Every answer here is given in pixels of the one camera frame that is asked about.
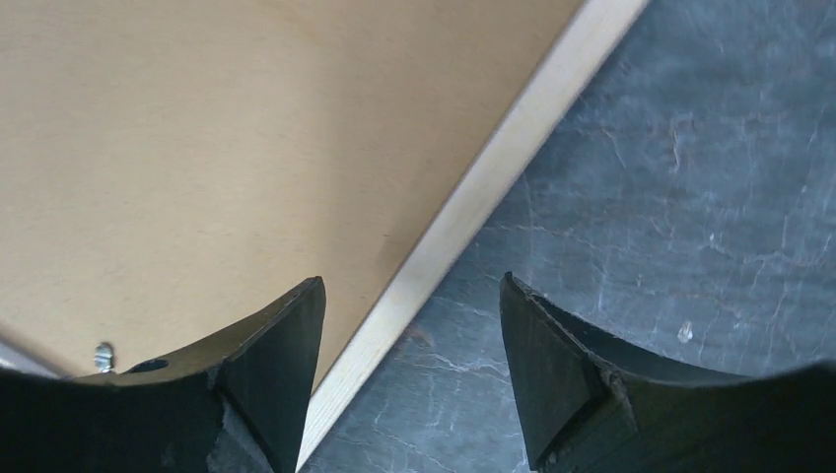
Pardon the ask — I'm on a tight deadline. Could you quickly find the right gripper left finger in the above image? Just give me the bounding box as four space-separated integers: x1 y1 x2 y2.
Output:
1 277 325 472

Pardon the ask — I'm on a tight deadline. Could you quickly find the white wooden picture frame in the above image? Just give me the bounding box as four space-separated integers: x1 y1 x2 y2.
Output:
1 1 645 460

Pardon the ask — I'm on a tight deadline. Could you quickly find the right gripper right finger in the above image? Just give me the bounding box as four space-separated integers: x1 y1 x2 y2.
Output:
500 274 835 472

